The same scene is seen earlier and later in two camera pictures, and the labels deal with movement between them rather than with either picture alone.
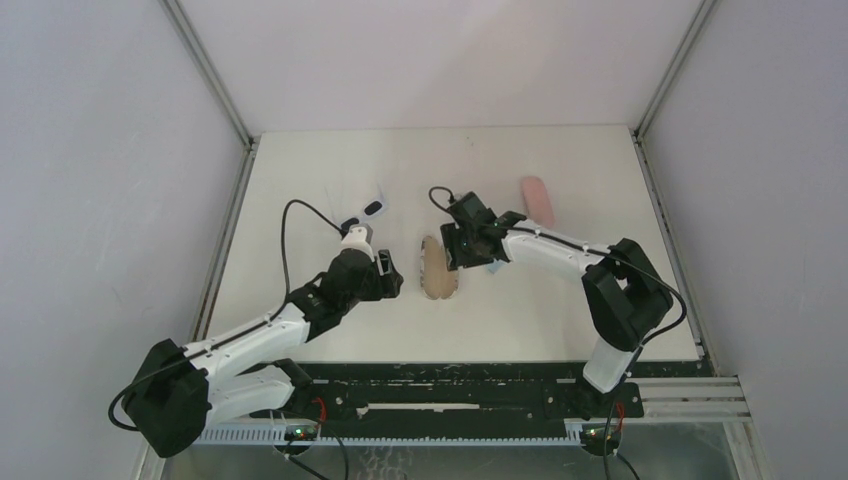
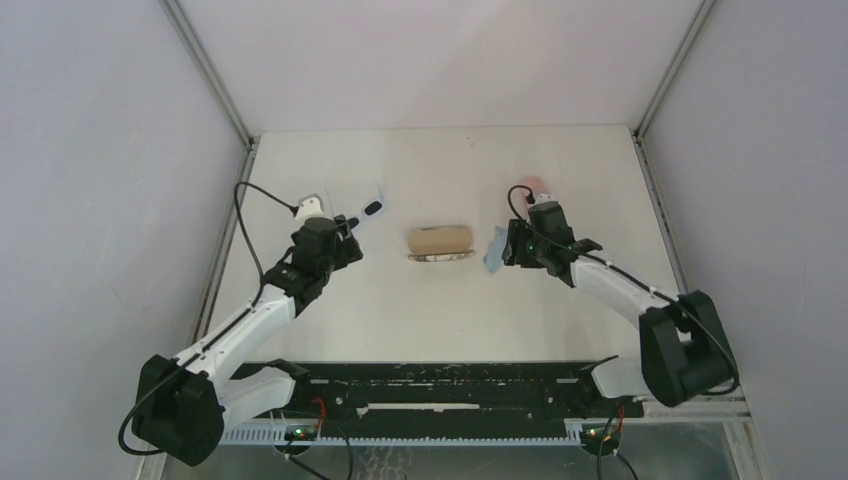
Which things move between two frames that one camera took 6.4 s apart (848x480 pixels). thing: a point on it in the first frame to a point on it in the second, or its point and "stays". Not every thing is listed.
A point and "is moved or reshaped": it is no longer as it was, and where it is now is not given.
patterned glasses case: x=437 y=280 is moved or reshaped
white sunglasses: x=372 y=208 stays
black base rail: x=457 y=394 stays
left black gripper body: x=385 y=273 to x=342 y=235
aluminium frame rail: x=658 y=400 stays
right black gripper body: x=456 y=248 to x=518 y=248
